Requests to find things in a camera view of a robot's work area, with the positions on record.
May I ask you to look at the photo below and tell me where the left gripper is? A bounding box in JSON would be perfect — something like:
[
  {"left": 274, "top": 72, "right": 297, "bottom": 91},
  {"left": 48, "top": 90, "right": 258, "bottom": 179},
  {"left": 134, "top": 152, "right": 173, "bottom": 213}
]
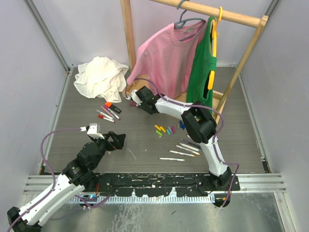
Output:
[{"left": 91, "top": 131, "right": 125, "bottom": 169}]

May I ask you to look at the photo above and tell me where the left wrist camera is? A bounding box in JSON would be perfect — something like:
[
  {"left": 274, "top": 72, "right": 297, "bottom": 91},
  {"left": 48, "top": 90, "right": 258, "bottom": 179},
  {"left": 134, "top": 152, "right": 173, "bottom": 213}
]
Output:
[{"left": 80, "top": 123, "right": 105, "bottom": 139}]

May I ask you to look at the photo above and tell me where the pink t-shirt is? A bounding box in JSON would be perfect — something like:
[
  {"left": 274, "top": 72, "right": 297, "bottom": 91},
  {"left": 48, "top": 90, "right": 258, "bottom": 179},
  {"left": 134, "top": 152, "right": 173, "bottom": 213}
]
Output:
[{"left": 127, "top": 21, "right": 207, "bottom": 98}]

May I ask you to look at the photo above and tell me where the pink cap marker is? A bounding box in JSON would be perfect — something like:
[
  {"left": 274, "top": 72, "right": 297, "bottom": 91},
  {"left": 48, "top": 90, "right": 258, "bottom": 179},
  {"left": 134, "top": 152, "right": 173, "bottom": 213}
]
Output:
[{"left": 100, "top": 105, "right": 120, "bottom": 120}]

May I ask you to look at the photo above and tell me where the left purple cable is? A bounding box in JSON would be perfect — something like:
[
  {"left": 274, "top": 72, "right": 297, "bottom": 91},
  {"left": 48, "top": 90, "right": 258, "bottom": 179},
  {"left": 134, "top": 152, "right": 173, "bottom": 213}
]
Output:
[{"left": 7, "top": 128, "right": 112, "bottom": 232}]

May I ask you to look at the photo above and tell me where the white crumpled cloth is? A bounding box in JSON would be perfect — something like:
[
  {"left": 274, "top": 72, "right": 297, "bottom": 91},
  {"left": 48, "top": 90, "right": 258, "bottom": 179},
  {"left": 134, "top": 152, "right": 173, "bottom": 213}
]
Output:
[{"left": 74, "top": 57, "right": 129, "bottom": 103}]

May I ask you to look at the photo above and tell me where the green tank top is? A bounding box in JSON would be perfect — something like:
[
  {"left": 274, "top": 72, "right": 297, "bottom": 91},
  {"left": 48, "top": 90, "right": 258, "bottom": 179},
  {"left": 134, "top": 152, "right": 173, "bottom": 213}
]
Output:
[{"left": 186, "top": 17, "right": 217, "bottom": 108}]

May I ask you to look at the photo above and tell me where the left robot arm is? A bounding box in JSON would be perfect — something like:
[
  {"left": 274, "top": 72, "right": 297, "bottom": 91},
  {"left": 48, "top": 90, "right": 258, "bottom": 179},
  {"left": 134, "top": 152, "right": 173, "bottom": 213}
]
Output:
[{"left": 7, "top": 131, "right": 126, "bottom": 232}]

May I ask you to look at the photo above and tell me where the orange black highlighter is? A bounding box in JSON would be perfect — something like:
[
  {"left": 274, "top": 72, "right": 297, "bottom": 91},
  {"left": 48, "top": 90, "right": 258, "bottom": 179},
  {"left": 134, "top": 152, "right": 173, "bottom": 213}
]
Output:
[{"left": 105, "top": 102, "right": 122, "bottom": 114}]

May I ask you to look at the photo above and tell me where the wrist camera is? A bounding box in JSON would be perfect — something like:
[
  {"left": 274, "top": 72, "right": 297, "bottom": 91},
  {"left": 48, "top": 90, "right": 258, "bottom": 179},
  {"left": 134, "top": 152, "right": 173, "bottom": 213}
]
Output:
[
  {"left": 128, "top": 89, "right": 142, "bottom": 106},
  {"left": 80, "top": 123, "right": 105, "bottom": 139}
]

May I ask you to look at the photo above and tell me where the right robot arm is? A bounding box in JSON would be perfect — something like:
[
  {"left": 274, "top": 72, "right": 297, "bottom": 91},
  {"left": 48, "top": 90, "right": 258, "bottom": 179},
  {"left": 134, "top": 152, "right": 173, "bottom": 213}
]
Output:
[{"left": 131, "top": 86, "right": 233, "bottom": 190}]

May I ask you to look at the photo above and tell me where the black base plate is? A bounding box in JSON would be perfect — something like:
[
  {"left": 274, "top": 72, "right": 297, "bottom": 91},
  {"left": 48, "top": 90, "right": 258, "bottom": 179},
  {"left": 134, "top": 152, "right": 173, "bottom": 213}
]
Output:
[{"left": 69, "top": 173, "right": 240, "bottom": 197}]

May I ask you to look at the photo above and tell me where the grey cable duct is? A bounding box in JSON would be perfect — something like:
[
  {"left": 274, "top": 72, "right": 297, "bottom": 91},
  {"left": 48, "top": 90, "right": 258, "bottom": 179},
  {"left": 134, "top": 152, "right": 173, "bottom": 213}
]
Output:
[{"left": 65, "top": 194, "right": 216, "bottom": 204}]

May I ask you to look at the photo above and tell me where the wooden clothes rack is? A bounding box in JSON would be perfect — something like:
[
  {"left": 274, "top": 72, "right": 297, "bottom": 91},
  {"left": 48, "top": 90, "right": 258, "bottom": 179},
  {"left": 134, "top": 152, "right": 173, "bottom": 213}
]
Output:
[{"left": 121, "top": 0, "right": 268, "bottom": 119}]

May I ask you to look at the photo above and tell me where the red cap marker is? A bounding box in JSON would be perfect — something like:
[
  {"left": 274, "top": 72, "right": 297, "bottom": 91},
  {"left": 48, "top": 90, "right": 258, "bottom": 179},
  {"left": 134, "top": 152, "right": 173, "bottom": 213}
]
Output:
[{"left": 98, "top": 115, "right": 115, "bottom": 123}]

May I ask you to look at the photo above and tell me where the yellow cap marker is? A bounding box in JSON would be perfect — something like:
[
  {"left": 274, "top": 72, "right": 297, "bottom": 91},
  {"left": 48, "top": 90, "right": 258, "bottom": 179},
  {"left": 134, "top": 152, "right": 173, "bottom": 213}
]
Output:
[{"left": 175, "top": 145, "right": 200, "bottom": 155}]

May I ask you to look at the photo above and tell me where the yellow clothes hanger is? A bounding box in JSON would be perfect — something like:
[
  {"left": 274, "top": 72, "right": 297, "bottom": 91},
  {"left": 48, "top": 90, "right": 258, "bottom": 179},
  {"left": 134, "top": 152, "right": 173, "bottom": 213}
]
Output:
[{"left": 208, "top": 6, "right": 223, "bottom": 90}]

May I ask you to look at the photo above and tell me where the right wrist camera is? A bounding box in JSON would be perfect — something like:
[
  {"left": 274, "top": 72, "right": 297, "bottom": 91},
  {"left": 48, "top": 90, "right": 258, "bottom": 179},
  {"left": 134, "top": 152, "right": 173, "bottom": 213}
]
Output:
[{"left": 128, "top": 89, "right": 142, "bottom": 106}]

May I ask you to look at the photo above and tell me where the teal cap marker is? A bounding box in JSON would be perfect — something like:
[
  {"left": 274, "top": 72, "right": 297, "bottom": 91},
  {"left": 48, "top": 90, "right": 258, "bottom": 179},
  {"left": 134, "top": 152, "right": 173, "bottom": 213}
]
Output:
[{"left": 180, "top": 143, "right": 200, "bottom": 152}]

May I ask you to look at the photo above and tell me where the green cap marker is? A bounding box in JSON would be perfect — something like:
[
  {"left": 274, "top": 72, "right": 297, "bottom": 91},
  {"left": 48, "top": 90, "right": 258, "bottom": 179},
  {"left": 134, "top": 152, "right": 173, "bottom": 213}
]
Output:
[{"left": 159, "top": 157, "right": 185, "bottom": 162}]

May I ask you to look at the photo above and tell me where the grey clothes hanger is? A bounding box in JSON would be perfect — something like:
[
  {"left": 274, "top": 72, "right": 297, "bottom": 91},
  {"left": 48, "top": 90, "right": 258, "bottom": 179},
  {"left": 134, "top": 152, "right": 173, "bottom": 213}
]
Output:
[{"left": 174, "top": 0, "right": 206, "bottom": 42}]

